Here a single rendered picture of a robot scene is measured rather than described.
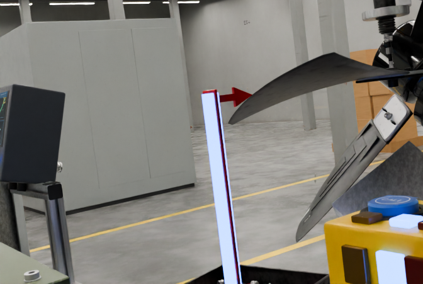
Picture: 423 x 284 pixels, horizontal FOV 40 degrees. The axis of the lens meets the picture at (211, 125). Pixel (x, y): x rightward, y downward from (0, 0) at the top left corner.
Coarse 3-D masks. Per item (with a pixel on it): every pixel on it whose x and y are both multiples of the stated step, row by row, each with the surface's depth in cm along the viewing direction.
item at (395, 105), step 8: (392, 96) 100; (392, 104) 99; (400, 104) 96; (384, 112) 100; (392, 112) 97; (400, 112) 94; (408, 112) 92; (376, 120) 101; (384, 120) 98; (400, 120) 93; (384, 128) 97; (392, 128) 94; (384, 136) 95
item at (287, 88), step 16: (304, 64) 68; (320, 64) 69; (336, 64) 70; (352, 64) 71; (368, 64) 73; (288, 80) 73; (304, 80) 75; (320, 80) 77; (336, 80) 80; (352, 80) 86; (256, 96) 76; (272, 96) 79; (288, 96) 84; (240, 112) 81; (256, 112) 86
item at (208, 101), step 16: (208, 96) 67; (208, 112) 67; (208, 128) 68; (208, 144) 68; (224, 192) 67; (224, 208) 67; (224, 224) 68; (224, 240) 68; (224, 256) 69; (224, 272) 69
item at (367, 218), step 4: (364, 212) 46; (368, 212) 46; (372, 212) 46; (376, 212) 45; (352, 216) 45; (356, 216) 45; (360, 216) 45; (364, 216) 45; (368, 216) 45; (372, 216) 44; (376, 216) 45; (380, 216) 45; (352, 220) 45; (356, 220) 45; (360, 220) 45; (364, 220) 44; (368, 220) 44; (372, 220) 44; (376, 220) 45; (380, 220) 45; (368, 224) 44
